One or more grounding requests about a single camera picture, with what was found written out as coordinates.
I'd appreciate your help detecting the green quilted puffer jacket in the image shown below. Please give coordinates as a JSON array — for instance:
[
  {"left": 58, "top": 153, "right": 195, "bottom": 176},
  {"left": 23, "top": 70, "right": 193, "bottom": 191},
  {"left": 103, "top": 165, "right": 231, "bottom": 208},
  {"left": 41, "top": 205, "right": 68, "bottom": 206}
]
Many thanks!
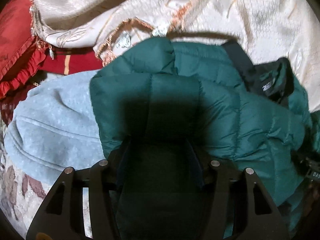
[{"left": 89, "top": 37, "right": 319, "bottom": 239}]

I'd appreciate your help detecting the floral white red bedspread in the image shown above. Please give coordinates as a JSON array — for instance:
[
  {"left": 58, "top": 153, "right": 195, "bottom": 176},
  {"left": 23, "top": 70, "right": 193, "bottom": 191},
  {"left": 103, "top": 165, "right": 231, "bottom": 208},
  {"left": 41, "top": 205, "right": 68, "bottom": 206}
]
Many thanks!
[{"left": 1, "top": 49, "right": 102, "bottom": 237}]

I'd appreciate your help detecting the light blue folded garment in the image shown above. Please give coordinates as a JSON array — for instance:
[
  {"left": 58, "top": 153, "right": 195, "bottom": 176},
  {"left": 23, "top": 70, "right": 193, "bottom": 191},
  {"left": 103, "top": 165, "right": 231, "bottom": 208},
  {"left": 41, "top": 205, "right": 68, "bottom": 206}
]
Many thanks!
[{"left": 4, "top": 70, "right": 104, "bottom": 184}]

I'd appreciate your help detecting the beige embroidered blanket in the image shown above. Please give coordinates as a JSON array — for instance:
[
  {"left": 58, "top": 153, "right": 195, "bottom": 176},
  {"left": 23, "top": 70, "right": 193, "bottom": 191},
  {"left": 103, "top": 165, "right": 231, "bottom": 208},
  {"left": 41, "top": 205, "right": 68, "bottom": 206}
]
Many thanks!
[{"left": 30, "top": 0, "right": 319, "bottom": 111}]

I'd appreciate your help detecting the red ruffled pillow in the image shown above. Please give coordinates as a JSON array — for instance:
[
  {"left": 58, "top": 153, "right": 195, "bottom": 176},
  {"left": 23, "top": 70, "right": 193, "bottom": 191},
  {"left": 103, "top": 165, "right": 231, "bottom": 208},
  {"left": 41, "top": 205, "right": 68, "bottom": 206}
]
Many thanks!
[{"left": 1, "top": 0, "right": 47, "bottom": 98}]

